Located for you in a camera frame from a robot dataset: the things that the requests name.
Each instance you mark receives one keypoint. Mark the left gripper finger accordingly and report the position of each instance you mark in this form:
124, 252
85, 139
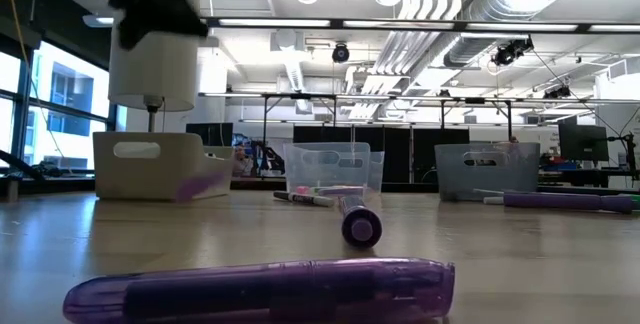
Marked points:
187, 24
131, 33

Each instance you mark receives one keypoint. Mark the light grey plastic bin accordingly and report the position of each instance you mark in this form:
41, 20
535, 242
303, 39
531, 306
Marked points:
150, 179

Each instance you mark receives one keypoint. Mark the clear plastic bin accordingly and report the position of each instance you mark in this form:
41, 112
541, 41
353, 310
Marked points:
325, 169

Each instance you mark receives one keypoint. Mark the small pink highlighter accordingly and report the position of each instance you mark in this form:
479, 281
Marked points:
303, 190

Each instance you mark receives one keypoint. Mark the purple cap thin marker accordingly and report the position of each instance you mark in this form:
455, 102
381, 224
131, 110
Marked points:
304, 198

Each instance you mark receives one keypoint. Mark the small purple highlighter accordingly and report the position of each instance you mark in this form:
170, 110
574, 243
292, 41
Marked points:
260, 291

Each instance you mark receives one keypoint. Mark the dark green highlighter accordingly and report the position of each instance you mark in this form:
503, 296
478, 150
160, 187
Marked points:
636, 201

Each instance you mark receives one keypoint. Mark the white shade table lamp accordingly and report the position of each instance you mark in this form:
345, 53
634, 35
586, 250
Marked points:
155, 74

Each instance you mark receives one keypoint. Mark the black ceiling device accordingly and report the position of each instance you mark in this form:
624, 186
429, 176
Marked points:
510, 53

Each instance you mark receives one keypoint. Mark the black partition panel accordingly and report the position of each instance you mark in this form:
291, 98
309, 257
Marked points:
400, 154

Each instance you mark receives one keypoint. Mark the dark grey plastic bin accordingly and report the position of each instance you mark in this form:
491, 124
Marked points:
487, 179

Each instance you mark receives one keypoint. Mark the black desktop monitor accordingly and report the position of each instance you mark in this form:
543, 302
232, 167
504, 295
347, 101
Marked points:
582, 141

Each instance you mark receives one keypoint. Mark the black equipment stand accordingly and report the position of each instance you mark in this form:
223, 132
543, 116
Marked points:
631, 154

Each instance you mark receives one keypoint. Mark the black hanging camera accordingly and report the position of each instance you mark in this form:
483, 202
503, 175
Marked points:
341, 53

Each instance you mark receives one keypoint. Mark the silver ventilation duct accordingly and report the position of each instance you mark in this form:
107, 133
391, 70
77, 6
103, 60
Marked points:
500, 4

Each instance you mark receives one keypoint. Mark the black background station frame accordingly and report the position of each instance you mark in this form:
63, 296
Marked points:
300, 96

